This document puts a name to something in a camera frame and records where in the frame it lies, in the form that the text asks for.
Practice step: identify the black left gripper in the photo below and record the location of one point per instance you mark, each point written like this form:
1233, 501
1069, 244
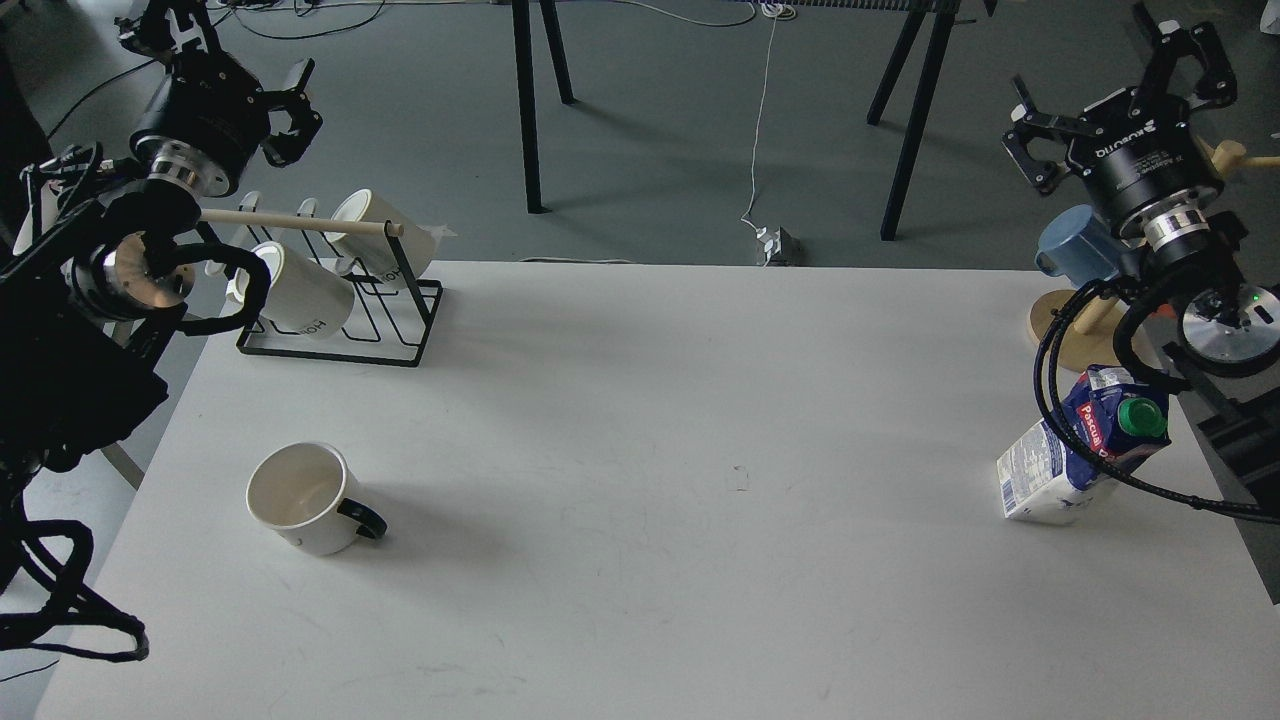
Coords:
207, 100

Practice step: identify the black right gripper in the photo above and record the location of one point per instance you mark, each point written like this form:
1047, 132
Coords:
1140, 150

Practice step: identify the blue white milk carton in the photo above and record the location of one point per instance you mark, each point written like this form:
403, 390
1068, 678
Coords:
1117, 417

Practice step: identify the white mug with black handle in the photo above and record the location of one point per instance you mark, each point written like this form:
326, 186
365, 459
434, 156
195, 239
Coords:
308, 494

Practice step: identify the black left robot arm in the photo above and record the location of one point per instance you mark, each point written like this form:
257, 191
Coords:
125, 263

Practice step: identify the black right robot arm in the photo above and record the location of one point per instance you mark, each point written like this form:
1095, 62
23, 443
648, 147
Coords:
1191, 316

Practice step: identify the blue cup on tree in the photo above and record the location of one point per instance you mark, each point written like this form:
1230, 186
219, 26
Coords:
1077, 245

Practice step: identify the black table legs right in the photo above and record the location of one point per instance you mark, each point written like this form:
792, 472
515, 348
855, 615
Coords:
944, 15

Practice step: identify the black table legs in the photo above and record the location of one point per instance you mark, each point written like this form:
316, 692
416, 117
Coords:
944, 15
526, 94

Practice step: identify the white mug front on rack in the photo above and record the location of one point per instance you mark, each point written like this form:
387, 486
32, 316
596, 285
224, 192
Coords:
304, 297

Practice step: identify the white mug on rack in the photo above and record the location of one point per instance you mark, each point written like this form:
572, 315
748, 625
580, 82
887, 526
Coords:
373, 251
304, 297

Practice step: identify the white mug rear on rack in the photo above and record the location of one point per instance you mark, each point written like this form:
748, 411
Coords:
373, 251

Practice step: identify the wooden mug tree stand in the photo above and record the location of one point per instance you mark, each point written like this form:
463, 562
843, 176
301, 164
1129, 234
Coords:
1088, 337

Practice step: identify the black table legs left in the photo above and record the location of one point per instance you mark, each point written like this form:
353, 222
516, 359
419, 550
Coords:
526, 94

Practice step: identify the black wire mug rack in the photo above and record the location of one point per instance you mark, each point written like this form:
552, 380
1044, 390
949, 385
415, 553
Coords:
386, 327

